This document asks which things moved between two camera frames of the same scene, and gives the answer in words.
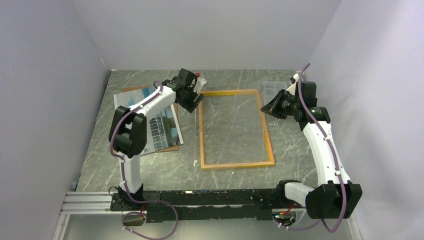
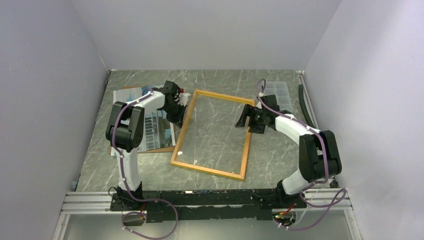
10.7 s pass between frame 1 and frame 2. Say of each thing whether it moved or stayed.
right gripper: moved
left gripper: moved
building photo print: stayed
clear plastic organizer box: stayed
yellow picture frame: moved
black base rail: stayed
